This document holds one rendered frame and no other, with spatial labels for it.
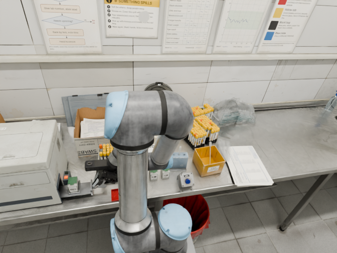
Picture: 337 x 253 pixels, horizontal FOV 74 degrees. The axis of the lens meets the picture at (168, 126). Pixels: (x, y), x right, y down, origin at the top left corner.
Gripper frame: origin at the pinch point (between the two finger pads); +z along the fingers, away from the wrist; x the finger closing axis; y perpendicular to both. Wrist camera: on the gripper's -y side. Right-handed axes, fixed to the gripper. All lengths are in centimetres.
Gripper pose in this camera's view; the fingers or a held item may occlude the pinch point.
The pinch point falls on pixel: (92, 185)
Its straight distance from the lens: 119.5
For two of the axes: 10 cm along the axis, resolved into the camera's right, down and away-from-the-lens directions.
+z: -5.6, 7.1, 4.3
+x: -2.3, -6.3, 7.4
